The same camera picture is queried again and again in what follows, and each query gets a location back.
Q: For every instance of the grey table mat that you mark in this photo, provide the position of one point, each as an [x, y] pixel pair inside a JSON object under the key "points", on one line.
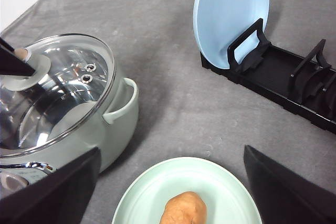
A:
{"points": [[184, 110]]}

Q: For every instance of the glass steamer lid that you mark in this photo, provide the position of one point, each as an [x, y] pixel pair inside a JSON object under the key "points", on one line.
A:
{"points": [[73, 77]]}

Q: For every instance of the blue plate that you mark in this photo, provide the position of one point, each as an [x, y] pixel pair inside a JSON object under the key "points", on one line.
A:
{"points": [[219, 23]]}

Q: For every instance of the brown potato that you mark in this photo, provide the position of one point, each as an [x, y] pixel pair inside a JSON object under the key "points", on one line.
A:
{"points": [[185, 208]]}

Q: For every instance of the black dish rack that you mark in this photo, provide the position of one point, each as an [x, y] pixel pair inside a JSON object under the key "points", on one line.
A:
{"points": [[303, 84]]}

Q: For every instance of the green electric steamer pot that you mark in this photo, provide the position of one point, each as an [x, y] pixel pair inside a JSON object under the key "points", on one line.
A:
{"points": [[108, 128]]}

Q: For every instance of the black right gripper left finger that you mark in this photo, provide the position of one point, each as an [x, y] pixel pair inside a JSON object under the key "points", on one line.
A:
{"points": [[60, 197]]}

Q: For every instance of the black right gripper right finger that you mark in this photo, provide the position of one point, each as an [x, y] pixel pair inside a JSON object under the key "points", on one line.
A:
{"points": [[283, 197]]}

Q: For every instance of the green plate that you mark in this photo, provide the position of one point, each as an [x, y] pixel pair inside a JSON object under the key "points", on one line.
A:
{"points": [[227, 199]]}

